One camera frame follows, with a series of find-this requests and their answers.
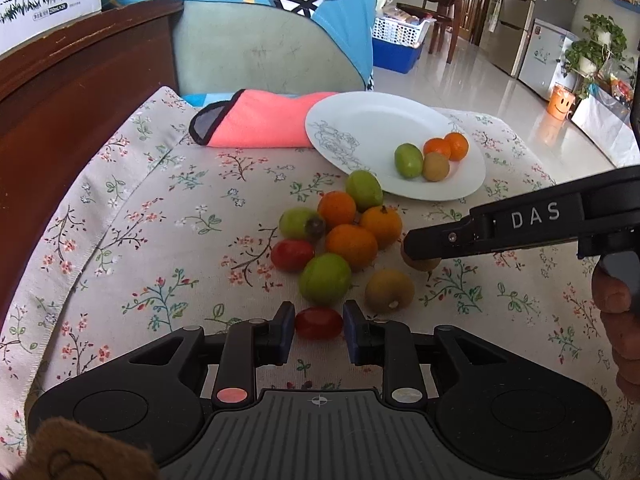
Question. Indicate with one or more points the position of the brown kiwi front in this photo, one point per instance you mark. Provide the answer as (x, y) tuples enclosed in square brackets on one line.
[(388, 291)]

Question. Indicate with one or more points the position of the green plum on plate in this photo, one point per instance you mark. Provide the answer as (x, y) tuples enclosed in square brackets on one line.
[(408, 161)]

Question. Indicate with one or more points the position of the wooden chair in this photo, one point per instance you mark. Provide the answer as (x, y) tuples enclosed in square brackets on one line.
[(447, 15)]

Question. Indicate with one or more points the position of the green plum top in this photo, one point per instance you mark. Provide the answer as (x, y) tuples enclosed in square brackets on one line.
[(364, 189)]

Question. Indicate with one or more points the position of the orange smiley bucket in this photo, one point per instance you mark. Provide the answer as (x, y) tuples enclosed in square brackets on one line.
[(560, 102)]

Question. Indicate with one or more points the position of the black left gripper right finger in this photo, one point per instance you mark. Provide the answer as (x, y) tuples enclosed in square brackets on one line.
[(388, 345)]

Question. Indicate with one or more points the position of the white plastic basket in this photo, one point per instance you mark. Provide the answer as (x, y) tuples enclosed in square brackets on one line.
[(396, 31)]

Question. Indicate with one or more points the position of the orange tangerine plate left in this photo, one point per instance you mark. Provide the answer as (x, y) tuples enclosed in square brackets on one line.
[(437, 145)]

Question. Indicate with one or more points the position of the pink folded towel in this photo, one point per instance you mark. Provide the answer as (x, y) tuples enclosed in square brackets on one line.
[(255, 119)]

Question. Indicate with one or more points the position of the blue plastic bin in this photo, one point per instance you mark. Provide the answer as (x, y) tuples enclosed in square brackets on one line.
[(394, 57)]

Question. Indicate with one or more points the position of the green potted plant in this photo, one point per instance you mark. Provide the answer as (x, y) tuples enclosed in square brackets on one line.
[(603, 40)]

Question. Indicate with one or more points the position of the right hand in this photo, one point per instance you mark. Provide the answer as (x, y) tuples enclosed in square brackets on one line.
[(612, 297)]

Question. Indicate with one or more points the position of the brown kiwi on plate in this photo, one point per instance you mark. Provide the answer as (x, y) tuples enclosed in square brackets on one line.
[(435, 167)]

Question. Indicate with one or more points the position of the silver refrigerator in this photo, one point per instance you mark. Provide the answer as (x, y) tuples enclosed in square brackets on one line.
[(510, 24)]

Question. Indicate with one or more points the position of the brown plush toy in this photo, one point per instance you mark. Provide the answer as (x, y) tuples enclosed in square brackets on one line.
[(62, 449)]

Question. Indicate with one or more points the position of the white ceramic plate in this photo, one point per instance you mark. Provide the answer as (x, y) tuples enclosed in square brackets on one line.
[(361, 131)]

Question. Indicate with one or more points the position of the orange tangerine plate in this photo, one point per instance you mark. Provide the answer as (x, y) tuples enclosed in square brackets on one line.
[(458, 146), (437, 145)]

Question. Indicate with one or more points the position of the white small freezer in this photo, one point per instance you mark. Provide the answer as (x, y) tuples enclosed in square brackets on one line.
[(542, 68)]

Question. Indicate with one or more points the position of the red cherry tomato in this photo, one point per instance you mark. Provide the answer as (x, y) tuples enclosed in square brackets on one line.
[(318, 323)]

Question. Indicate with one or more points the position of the orange tangerine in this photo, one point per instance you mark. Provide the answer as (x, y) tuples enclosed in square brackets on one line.
[(383, 223), (337, 208), (357, 246)]

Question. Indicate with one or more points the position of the orange tangerine plate right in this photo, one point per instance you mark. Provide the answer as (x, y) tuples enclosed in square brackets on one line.
[(458, 146)]

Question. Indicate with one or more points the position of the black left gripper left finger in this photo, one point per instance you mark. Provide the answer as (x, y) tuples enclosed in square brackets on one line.
[(249, 345)]

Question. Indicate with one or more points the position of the orange tangerine top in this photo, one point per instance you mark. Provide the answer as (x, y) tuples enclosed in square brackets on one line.
[(337, 208)]

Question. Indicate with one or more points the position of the green plum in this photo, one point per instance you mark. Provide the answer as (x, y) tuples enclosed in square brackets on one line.
[(301, 223), (408, 161), (364, 189), (325, 280)]

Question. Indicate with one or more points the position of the brown kiwi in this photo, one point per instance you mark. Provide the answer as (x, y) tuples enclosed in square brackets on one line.
[(426, 266), (435, 167), (388, 291)]

